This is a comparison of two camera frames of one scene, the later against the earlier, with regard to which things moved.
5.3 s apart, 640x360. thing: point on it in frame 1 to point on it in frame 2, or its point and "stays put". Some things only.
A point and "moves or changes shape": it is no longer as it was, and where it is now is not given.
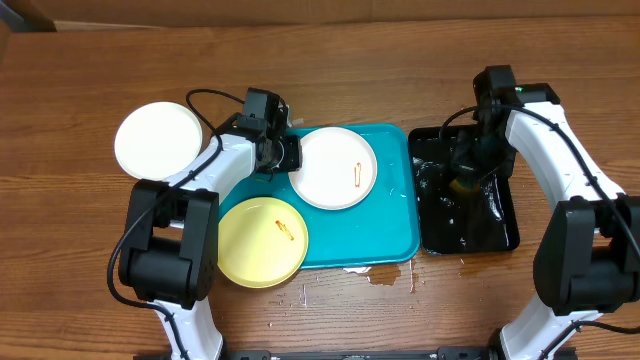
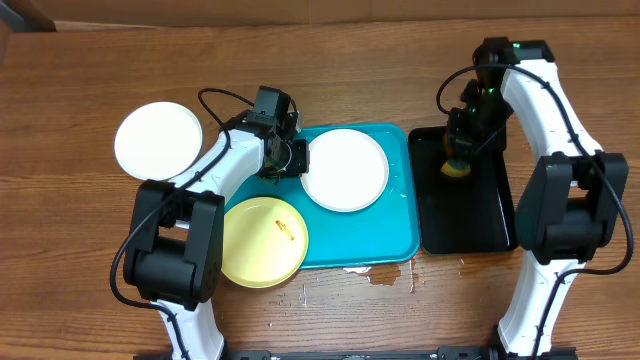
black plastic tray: (453, 221) stays put
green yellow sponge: (464, 186) moves or changes shape
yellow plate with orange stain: (263, 242) stays put
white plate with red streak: (338, 169) moves or changes shape
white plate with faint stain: (156, 140) stays put
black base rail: (470, 353) stays put
